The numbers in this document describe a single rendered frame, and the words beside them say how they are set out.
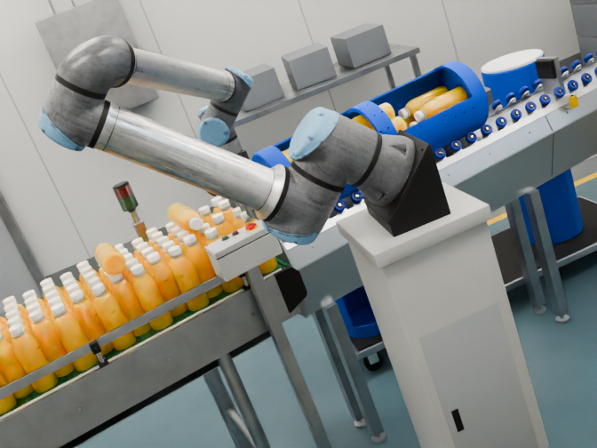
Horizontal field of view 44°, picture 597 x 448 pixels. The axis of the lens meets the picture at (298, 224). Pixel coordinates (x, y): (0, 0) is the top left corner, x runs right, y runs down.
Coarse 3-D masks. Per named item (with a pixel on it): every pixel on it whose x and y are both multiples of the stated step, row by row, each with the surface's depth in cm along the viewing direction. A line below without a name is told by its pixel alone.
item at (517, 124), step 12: (588, 84) 296; (564, 96) 292; (552, 108) 289; (516, 120) 285; (528, 120) 286; (504, 132) 282; (468, 144) 278; (480, 144) 278; (456, 156) 275; (360, 204) 262; (336, 216) 259; (324, 228) 256
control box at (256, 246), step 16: (224, 240) 224; (240, 240) 220; (256, 240) 222; (272, 240) 224; (208, 256) 227; (224, 256) 219; (240, 256) 221; (256, 256) 223; (272, 256) 225; (224, 272) 220; (240, 272) 222
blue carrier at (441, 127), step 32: (448, 64) 278; (384, 96) 278; (416, 96) 291; (480, 96) 271; (384, 128) 258; (416, 128) 262; (448, 128) 268; (480, 128) 283; (256, 160) 257; (288, 160) 248
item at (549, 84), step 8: (536, 64) 301; (544, 64) 297; (552, 64) 295; (544, 72) 299; (552, 72) 296; (560, 72) 296; (544, 80) 304; (552, 80) 300; (560, 80) 297; (544, 88) 306; (552, 88) 302
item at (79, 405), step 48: (288, 288) 242; (192, 336) 231; (240, 336) 238; (96, 384) 221; (144, 384) 227; (240, 384) 242; (0, 432) 212; (48, 432) 218; (96, 432) 227; (240, 432) 291
